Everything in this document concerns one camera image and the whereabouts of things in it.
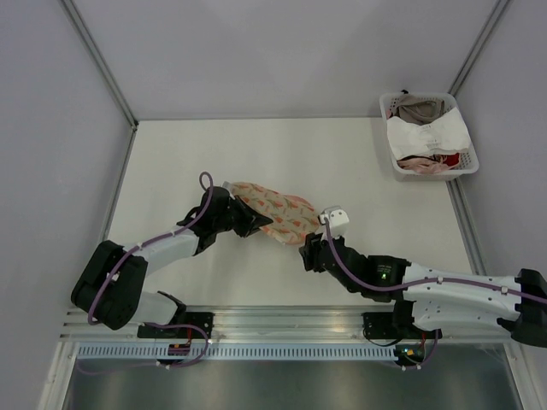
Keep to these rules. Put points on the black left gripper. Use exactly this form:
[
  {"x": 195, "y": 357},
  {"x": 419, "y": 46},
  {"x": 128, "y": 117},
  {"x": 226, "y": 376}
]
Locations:
[{"x": 252, "y": 220}]

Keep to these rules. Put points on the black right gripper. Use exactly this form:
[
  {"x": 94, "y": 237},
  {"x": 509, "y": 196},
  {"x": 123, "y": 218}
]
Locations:
[{"x": 308, "y": 251}]

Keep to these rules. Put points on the floral mesh laundry bag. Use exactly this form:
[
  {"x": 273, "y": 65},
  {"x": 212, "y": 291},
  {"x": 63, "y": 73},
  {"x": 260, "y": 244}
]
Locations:
[{"x": 293, "y": 218}]

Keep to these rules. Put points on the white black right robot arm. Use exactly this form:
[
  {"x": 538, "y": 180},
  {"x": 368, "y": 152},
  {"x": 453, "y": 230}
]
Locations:
[{"x": 428, "y": 300}]

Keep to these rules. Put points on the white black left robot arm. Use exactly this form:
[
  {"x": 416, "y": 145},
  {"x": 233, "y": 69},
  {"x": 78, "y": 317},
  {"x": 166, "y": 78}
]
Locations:
[{"x": 111, "y": 287}]

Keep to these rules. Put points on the white plastic laundry basket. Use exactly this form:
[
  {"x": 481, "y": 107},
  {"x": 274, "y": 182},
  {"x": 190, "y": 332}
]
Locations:
[{"x": 469, "y": 162}]

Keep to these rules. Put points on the white bra in basket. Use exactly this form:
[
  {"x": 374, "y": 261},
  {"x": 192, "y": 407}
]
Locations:
[{"x": 445, "y": 136}]

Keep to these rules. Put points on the pink red garments in basket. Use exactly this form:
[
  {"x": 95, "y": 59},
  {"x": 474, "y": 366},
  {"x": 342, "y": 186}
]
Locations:
[{"x": 429, "y": 164}]

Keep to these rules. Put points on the grey garment in basket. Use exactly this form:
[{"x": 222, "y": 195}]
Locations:
[{"x": 418, "y": 110}]

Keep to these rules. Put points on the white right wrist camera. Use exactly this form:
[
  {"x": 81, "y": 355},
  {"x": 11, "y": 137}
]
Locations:
[{"x": 336, "y": 219}]

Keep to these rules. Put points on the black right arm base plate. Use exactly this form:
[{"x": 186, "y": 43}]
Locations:
[{"x": 378, "y": 328}]

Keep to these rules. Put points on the aluminium mounting rail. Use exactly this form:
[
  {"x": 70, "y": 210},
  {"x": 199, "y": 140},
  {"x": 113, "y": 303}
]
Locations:
[{"x": 246, "y": 325}]

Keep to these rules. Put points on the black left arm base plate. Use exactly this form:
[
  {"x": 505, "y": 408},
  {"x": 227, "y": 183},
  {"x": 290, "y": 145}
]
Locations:
[{"x": 193, "y": 325}]

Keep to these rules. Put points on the white slotted cable duct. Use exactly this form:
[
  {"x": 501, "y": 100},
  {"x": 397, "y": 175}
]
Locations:
[{"x": 237, "y": 351}]

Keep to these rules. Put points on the right aluminium frame post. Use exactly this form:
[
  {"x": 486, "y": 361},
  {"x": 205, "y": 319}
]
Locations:
[{"x": 484, "y": 36}]

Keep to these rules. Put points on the aluminium frame post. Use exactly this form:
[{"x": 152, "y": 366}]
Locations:
[
  {"x": 71, "y": 10},
  {"x": 484, "y": 36}
]

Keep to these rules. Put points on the left aluminium frame post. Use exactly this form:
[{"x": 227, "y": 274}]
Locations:
[{"x": 71, "y": 10}]

